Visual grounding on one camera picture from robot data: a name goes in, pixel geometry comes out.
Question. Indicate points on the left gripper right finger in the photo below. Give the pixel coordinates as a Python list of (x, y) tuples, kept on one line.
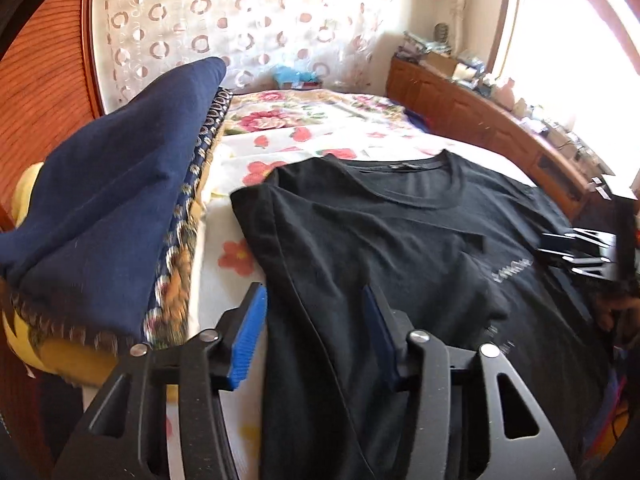
[(469, 414)]

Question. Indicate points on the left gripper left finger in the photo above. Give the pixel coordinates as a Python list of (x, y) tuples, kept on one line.
[(123, 434)]

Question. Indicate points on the black printed t-shirt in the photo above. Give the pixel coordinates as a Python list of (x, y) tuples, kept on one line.
[(449, 242)]

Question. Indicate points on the person right hand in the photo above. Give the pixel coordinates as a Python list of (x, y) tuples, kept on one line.
[(621, 314)]

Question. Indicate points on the yellow plush toy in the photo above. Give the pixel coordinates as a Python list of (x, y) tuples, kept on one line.
[(78, 364)]

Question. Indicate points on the patterned yellow folded garment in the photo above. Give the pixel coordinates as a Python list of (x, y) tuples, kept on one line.
[(164, 321)]

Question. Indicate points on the white plastic jug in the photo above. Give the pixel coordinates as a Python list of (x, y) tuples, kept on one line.
[(504, 95)]

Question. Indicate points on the navy folded garment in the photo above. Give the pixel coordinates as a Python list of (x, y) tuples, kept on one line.
[(106, 207)]

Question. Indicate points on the wooden side cabinet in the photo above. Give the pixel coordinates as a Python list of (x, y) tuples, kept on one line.
[(458, 113)]

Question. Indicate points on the cardboard box on cabinet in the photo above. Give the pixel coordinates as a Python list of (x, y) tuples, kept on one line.
[(441, 63)]

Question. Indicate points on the white floral bed sheet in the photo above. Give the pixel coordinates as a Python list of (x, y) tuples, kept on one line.
[(223, 266)]

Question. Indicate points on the circle patterned sheer curtain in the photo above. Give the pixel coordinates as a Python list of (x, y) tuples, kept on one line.
[(135, 41)]

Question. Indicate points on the wooden louvered wardrobe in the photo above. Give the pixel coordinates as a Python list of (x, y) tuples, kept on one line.
[(48, 87)]

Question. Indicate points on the blue tissue pack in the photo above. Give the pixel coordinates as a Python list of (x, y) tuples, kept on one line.
[(289, 78)]

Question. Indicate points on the window with wooden frame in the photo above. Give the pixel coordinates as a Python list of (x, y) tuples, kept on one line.
[(568, 65)]

